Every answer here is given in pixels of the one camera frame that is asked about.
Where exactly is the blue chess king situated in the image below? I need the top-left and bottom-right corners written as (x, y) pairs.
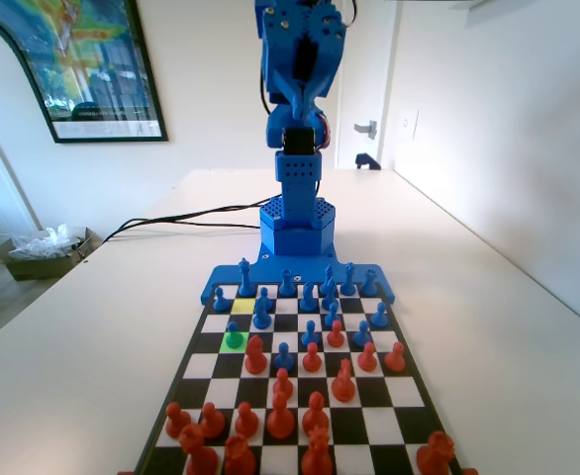
top-left (237, 256), bottom-right (256, 300)

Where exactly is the blue chess rook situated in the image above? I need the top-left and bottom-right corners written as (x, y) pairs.
top-left (358, 267), bottom-right (378, 297)

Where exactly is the red chess pawn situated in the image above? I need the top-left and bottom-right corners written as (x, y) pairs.
top-left (301, 341), bottom-right (324, 374)
top-left (356, 341), bottom-right (379, 374)
top-left (164, 402), bottom-right (192, 439)
top-left (234, 401), bottom-right (260, 440)
top-left (199, 402), bottom-right (226, 440)
top-left (326, 320), bottom-right (346, 348)
top-left (272, 368), bottom-right (295, 402)

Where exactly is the chessboard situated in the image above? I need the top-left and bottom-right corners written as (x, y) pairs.
top-left (134, 281), bottom-right (464, 475)

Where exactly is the red chess king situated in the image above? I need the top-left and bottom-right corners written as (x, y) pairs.
top-left (300, 426), bottom-right (335, 475)

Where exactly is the red chess queen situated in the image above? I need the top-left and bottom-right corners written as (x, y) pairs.
top-left (224, 433), bottom-right (257, 475)

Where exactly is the white door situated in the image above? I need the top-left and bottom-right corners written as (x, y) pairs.
top-left (337, 0), bottom-right (398, 170)

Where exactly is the blue table clamp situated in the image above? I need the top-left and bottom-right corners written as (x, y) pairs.
top-left (354, 152), bottom-right (382, 172)

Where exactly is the framed map poster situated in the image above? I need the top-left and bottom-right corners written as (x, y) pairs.
top-left (0, 0), bottom-right (170, 144)

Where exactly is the clear plastic wrap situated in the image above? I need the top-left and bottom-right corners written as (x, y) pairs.
top-left (8, 223), bottom-right (87, 261)

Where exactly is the cardboard box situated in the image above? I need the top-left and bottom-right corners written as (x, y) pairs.
top-left (0, 226), bottom-right (104, 282)

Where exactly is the black camera cable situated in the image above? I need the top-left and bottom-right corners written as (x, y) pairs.
top-left (259, 68), bottom-right (274, 115)

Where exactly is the white light switch plate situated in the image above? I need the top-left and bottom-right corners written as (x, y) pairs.
top-left (398, 108), bottom-right (420, 143)

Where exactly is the black power cable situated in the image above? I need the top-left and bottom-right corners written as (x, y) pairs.
top-left (102, 217), bottom-right (262, 243)
top-left (102, 196), bottom-right (276, 243)

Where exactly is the blue board base plate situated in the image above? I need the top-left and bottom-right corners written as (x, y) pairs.
top-left (199, 249), bottom-right (398, 306)

